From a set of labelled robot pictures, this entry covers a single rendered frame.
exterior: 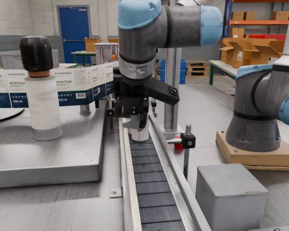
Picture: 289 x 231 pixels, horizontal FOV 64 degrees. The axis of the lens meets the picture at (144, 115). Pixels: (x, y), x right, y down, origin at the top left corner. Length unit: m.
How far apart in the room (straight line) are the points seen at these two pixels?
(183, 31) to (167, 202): 0.32
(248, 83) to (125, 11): 0.39
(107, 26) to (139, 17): 8.08
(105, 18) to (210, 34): 8.13
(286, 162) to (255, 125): 0.13
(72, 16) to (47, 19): 0.90
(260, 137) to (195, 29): 0.38
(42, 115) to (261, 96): 0.59
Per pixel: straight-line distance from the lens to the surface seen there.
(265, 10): 9.01
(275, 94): 0.59
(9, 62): 2.87
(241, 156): 0.69
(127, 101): 0.53
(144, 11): 0.41
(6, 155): 0.72
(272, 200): 0.62
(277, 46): 2.72
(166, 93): 0.55
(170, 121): 0.90
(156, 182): 0.52
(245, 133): 0.72
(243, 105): 0.70
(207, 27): 0.46
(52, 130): 0.76
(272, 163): 0.73
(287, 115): 0.57
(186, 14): 0.46
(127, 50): 0.45
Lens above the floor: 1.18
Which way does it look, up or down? 19 degrees down
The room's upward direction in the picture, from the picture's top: straight up
